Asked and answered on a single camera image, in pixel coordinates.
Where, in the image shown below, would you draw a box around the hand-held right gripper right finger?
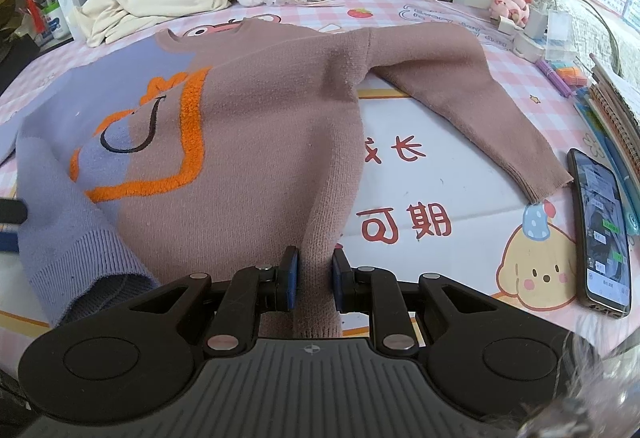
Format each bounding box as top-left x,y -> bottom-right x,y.
332,249 -> 507,355

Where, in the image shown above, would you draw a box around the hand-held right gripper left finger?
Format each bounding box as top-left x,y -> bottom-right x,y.
120,245 -> 301,354

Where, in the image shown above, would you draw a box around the purple and brown sweater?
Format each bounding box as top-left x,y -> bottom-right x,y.
0,16 -> 575,344

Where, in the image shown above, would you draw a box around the pink checked desk mat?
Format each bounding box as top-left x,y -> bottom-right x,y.
0,0 -> 640,419

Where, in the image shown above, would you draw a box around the white pen cup green rim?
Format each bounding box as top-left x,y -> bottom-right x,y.
42,1 -> 71,42

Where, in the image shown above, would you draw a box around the black smartphone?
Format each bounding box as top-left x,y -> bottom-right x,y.
567,148 -> 632,319

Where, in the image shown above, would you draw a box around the purple pens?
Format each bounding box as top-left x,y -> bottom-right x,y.
535,58 -> 573,98

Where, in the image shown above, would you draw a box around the stack of notebooks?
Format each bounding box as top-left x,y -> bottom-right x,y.
572,53 -> 640,229

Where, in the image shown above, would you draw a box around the pink pig toy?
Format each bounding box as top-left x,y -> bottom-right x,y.
489,0 -> 532,26

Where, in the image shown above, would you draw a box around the white quilted cloth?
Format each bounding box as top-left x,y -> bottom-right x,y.
530,0 -> 640,79

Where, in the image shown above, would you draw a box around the grey cable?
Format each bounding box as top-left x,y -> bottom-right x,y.
547,0 -> 623,74

